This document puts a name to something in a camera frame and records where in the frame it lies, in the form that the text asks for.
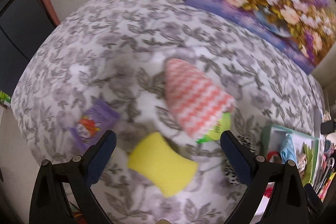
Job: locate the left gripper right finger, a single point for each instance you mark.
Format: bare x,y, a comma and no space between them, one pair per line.
237,158

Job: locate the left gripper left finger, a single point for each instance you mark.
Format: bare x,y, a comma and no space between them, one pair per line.
98,155

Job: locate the leopard print scrunchie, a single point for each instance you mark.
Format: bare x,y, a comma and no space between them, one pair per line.
236,160

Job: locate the red tape roll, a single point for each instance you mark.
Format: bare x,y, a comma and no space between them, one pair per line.
274,157

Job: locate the purple cartoon wipes packet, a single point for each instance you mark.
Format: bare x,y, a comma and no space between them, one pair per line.
93,124

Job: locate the teal white tray box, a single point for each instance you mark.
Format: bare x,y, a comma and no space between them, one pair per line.
271,138

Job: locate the blue face mask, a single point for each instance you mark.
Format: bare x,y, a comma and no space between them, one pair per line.
287,149

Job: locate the yellow sponge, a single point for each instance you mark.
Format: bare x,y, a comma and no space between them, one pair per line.
158,162

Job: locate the lime green cloth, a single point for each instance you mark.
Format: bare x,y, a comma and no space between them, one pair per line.
308,172

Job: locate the pink white striped cloth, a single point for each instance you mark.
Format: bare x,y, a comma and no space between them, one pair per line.
193,99

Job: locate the red pink pipe-cleaner flower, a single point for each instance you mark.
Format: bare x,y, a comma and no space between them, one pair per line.
268,191

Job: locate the pink floral scrunchie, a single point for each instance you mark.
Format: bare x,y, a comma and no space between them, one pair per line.
301,163

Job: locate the green tissue pack upper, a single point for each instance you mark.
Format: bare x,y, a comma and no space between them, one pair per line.
222,125

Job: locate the black power adapter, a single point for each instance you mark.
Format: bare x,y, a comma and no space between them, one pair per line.
328,127

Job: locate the grey floral blanket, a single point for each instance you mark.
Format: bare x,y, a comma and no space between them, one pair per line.
116,50

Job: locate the dark cabinet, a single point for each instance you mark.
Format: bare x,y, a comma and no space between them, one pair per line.
25,24

